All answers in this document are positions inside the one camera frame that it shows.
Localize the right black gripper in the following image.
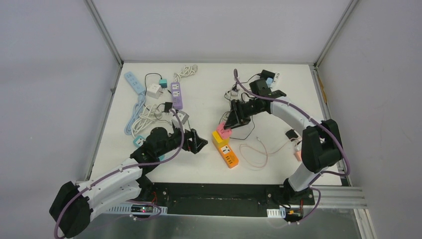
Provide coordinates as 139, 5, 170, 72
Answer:
224, 98, 264, 130

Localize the black thin cable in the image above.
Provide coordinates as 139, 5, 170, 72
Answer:
224, 74, 264, 141

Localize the orange power strip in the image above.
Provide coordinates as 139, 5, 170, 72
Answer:
217, 144, 239, 169

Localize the light blue small adapter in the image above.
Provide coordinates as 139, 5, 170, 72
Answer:
266, 77, 274, 88

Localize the black multi-port charger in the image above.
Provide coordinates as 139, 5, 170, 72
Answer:
260, 70, 281, 82

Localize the yellow cube socket adapter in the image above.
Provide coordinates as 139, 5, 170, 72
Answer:
212, 130, 229, 148

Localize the pink plug adapter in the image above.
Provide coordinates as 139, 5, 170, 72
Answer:
216, 121, 232, 140

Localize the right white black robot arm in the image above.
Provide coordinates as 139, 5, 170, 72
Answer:
224, 69, 350, 207

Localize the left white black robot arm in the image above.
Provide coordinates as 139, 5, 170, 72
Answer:
49, 110, 208, 239

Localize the white round socket adapter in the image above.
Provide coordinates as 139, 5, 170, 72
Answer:
172, 114, 188, 128

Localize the black small plug adapter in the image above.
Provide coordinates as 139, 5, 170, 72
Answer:
164, 102, 173, 113

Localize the white cube socket adapter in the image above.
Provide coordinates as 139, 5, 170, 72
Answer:
146, 83, 163, 99

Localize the small pink charger plug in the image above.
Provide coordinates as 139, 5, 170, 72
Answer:
294, 149, 302, 162

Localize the purple power strip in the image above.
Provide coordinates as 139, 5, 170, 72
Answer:
170, 82, 183, 110

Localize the teal power strip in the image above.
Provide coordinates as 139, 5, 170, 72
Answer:
133, 135, 145, 148

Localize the black power adapter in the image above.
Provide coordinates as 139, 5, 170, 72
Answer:
285, 129, 299, 141

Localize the teal small charger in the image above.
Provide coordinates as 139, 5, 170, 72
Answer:
158, 79, 168, 89

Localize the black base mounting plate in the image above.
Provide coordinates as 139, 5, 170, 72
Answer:
134, 183, 315, 218

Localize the light blue power strip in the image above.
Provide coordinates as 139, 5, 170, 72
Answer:
124, 72, 145, 95

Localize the pink thin charging cable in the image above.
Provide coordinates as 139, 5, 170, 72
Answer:
239, 136, 302, 169

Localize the white coiled cord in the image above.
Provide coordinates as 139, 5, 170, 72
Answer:
173, 64, 199, 83

